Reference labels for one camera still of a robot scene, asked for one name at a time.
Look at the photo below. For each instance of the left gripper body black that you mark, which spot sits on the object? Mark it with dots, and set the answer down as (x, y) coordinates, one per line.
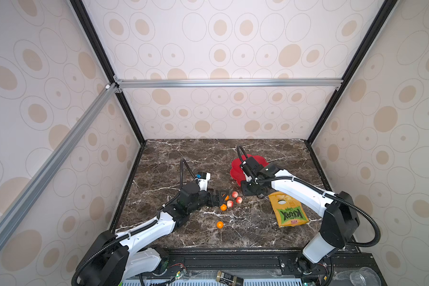
(217, 201)

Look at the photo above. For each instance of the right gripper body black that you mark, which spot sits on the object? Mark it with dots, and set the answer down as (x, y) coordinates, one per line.
(248, 169)

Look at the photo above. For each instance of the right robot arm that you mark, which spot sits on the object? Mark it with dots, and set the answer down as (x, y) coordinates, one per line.
(340, 217)

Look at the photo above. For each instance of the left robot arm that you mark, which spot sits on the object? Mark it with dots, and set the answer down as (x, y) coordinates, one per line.
(113, 258)

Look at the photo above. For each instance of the red flower-shaped fruit bowl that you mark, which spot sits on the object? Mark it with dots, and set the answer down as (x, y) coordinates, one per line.
(237, 173)

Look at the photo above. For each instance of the orange tangerine bottom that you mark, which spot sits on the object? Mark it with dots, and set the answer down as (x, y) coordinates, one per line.
(220, 225)

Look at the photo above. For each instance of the yellow snack bag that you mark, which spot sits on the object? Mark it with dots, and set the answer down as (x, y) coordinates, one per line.
(288, 211)

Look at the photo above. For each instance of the dark glass bottle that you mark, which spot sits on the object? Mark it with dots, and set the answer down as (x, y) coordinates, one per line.
(228, 279)

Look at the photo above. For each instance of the clear plastic cup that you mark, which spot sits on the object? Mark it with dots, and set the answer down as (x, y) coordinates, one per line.
(364, 277)

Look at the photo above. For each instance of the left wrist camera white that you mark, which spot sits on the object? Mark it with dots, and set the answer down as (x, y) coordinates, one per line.
(203, 179)

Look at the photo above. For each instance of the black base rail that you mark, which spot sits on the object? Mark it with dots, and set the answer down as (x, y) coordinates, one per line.
(257, 267)

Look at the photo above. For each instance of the horizontal aluminium frame bar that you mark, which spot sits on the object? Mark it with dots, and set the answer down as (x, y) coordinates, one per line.
(230, 83)

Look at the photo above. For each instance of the diagonal aluminium frame bar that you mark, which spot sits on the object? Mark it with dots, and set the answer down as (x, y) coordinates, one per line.
(20, 207)

